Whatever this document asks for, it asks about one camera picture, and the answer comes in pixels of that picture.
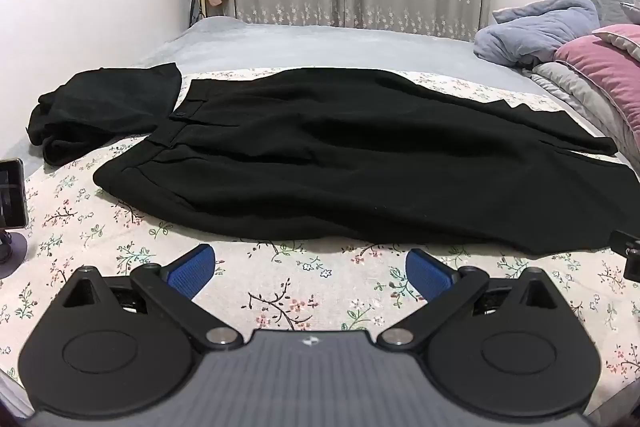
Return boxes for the floral printed blanket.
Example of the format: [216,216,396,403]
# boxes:
[0,67,640,388]

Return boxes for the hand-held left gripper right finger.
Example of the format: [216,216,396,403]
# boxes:
[377,248,561,354]

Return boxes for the folded black garment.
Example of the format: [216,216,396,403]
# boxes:
[26,62,183,166]

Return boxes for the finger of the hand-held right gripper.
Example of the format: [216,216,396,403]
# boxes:
[611,230,640,282]

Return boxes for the dark phone stand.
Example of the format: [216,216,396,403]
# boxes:
[0,229,28,279]

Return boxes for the smartphone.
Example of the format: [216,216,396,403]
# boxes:
[0,158,27,230]

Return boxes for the grey quilt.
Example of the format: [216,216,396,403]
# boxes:
[530,57,640,188]

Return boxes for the large pink pillow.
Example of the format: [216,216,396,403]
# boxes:
[554,38,640,132]

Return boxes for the blue-grey crumpled blanket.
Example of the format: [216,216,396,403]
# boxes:
[473,0,601,68]

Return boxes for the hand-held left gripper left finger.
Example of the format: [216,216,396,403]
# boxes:
[60,243,241,354]

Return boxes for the grey bed sheet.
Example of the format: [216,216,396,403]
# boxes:
[0,16,621,180]

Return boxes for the pink and grey pillow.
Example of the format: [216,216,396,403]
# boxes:
[592,24,640,62]

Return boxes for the black pants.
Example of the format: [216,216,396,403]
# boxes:
[92,67,640,256]

